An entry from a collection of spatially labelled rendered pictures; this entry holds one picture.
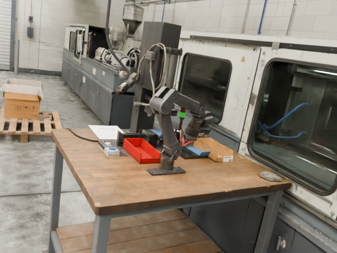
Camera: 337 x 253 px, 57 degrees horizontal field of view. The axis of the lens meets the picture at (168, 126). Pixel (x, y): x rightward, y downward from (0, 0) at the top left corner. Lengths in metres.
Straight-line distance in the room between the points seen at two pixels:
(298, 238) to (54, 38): 9.92
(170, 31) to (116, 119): 3.32
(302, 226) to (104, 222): 1.10
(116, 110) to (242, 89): 3.09
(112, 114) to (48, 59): 6.20
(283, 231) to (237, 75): 1.10
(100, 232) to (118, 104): 3.86
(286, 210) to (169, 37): 1.23
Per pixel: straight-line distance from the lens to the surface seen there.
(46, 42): 10.96
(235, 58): 2.41
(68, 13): 11.03
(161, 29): 1.94
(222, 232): 2.51
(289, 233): 2.02
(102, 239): 1.36
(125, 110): 5.11
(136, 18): 6.59
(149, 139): 1.91
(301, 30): 4.88
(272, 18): 5.34
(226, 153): 1.99
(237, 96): 2.34
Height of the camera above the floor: 1.52
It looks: 14 degrees down
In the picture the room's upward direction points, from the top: 9 degrees clockwise
